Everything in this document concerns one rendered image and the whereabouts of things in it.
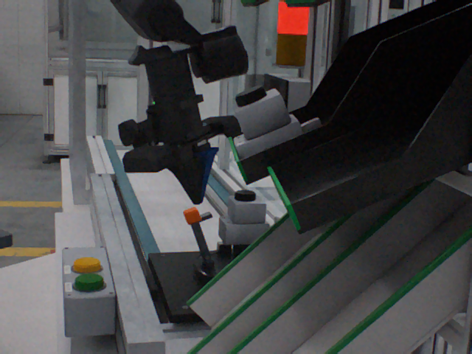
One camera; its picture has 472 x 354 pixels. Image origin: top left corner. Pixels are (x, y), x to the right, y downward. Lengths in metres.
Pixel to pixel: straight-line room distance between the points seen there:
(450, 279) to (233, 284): 0.33
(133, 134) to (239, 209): 0.18
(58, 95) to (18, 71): 2.89
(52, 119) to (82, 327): 5.38
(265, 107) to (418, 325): 0.24
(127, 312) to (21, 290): 0.39
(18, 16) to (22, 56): 0.47
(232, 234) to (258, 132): 0.35
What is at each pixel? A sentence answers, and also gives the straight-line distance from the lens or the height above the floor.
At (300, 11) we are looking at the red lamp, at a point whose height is 1.35.
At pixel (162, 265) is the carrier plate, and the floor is 0.97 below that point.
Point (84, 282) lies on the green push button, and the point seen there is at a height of 0.97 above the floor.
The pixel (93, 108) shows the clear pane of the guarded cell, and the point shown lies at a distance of 2.31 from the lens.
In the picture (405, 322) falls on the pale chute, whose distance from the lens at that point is 0.57.
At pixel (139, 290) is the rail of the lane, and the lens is 1.02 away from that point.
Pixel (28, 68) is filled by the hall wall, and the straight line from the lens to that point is 9.17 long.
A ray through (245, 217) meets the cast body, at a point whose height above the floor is 1.07.
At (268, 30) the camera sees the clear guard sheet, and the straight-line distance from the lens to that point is 1.44.
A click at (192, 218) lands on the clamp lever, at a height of 1.06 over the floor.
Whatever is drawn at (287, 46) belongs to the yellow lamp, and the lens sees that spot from 1.18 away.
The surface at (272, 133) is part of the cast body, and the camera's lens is 0.68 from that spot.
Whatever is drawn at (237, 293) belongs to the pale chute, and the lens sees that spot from 0.83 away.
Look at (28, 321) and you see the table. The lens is 1.19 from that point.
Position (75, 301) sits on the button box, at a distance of 1.01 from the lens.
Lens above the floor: 1.34
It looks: 13 degrees down
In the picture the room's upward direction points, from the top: 2 degrees clockwise
